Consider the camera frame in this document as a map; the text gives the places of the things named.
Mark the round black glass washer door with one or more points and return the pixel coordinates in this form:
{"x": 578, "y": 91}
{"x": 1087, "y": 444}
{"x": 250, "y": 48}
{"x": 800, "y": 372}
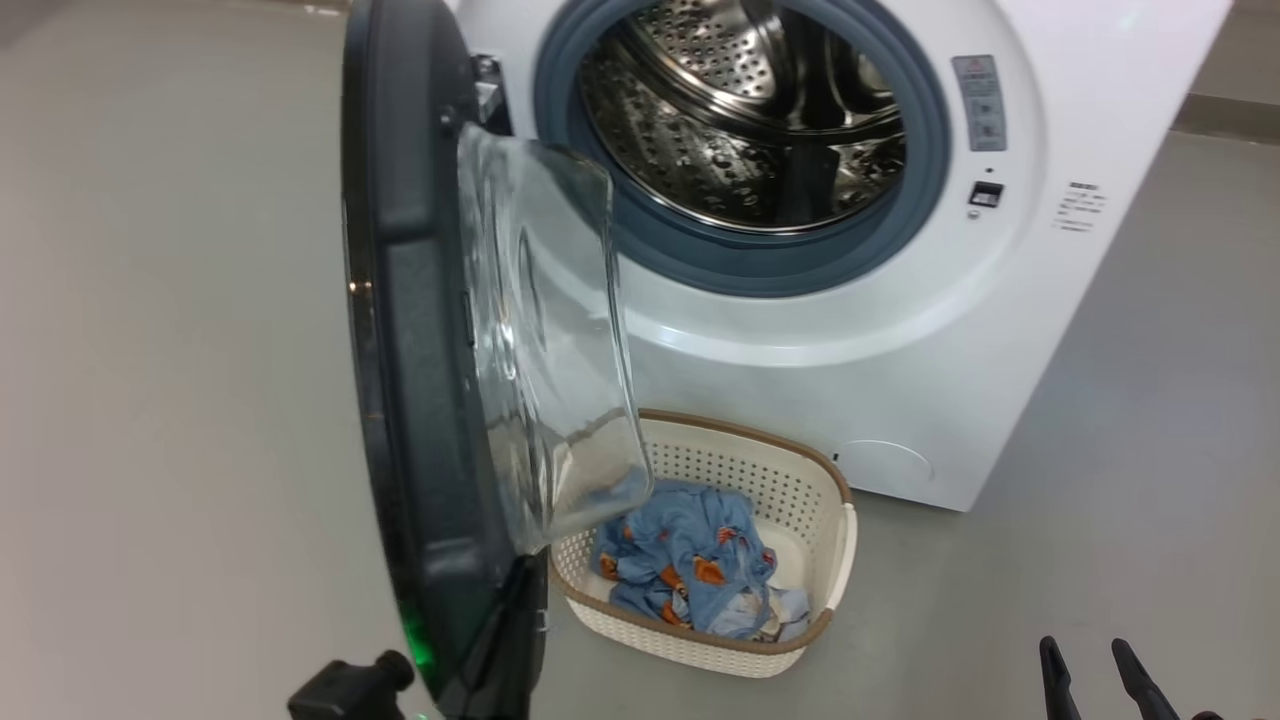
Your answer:
{"x": 420, "y": 350}

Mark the white front-load washing machine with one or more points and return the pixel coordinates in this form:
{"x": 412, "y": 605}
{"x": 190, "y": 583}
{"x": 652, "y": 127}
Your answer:
{"x": 900, "y": 400}

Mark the light blue cream-lined garment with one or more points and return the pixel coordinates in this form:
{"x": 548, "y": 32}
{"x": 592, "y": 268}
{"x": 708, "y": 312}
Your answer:
{"x": 785, "y": 605}

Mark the metal door hinge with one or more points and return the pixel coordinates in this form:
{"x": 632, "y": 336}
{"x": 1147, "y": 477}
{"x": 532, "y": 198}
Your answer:
{"x": 490, "y": 95}

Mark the perforated stainless steel drum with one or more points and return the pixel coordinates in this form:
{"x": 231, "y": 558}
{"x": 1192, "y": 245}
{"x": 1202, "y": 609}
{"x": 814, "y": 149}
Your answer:
{"x": 720, "y": 150}

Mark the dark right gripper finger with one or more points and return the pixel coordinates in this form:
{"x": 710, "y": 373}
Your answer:
{"x": 1145, "y": 690}
{"x": 1058, "y": 685}

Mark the black text instruction sticker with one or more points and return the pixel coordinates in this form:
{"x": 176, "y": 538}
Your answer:
{"x": 1080, "y": 205}

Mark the round white filter cover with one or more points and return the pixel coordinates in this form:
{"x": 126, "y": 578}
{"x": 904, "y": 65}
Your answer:
{"x": 885, "y": 468}

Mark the cream perforated plastic laundry basket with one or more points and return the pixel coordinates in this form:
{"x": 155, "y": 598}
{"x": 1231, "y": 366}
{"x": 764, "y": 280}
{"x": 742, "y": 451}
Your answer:
{"x": 760, "y": 480}

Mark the grey warning label sticker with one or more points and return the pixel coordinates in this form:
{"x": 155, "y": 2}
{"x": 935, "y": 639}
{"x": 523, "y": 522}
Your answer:
{"x": 979, "y": 100}

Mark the blue cartoon print garment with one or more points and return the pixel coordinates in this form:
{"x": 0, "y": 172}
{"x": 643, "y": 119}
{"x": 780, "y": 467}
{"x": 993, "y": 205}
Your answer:
{"x": 690, "y": 530}

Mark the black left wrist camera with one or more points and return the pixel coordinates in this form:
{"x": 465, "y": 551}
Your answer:
{"x": 340, "y": 692}

